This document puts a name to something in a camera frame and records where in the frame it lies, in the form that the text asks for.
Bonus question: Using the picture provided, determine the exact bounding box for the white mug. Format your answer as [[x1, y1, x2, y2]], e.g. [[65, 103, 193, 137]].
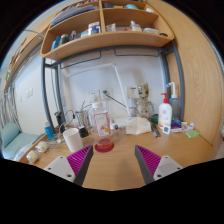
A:
[[63, 128, 83, 152]]

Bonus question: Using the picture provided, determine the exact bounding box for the clear spray bottle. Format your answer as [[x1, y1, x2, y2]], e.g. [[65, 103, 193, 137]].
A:
[[167, 82, 180, 119]]

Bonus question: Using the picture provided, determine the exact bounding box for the Groot figurine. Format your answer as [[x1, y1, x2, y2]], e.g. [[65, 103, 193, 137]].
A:
[[136, 83, 154, 120]]

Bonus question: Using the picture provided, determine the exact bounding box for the blue cylinder bottle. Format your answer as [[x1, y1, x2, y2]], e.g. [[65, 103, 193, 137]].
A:
[[43, 121, 55, 140]]

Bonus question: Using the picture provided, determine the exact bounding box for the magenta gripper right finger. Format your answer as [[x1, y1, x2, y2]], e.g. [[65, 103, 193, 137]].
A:
[[135, 145, 161, 184]]

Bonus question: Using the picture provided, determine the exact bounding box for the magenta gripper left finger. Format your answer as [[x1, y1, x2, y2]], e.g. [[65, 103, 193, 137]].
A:
[[67, 145, 93, 186]]

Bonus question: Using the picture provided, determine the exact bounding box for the dark red round coaster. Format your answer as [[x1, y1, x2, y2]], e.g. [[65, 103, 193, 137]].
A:
[[95, 143, 114, 153]]

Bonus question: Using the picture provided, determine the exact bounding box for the grey metal bed frame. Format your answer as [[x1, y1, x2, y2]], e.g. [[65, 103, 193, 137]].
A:
[[41, 41, 185, 132]]

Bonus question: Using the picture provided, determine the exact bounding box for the green soap box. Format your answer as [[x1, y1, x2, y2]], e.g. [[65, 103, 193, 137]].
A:
[[186, 130, 200, 139]]

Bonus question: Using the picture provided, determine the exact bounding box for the small white digital clock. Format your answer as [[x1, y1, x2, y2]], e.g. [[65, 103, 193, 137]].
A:
[[163, 125, 171, 134]]

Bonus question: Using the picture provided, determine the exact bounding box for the teal pillow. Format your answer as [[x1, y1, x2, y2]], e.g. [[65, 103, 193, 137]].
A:
[[1, 122, 20, 147]]

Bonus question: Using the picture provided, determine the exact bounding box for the white desk lamp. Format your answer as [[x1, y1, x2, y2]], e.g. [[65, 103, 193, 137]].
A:
[[61, 63, 134, 119]]

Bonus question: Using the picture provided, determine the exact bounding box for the bed with teal sheet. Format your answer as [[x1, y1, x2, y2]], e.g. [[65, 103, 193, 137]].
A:
[[1, 131, 39, 160]]

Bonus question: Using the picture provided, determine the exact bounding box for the white pump lotion bottle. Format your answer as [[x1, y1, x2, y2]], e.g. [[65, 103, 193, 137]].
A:
[[158, 93, 172, 128]]

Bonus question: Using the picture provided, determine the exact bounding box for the clear bottle with pink label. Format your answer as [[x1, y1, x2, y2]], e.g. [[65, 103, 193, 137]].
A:
[[91, 102, 113, 145]]

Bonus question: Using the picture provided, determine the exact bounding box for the wooden wall shelf unit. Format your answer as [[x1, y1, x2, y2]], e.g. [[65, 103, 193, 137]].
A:
[[40, 0, 174, 61]]

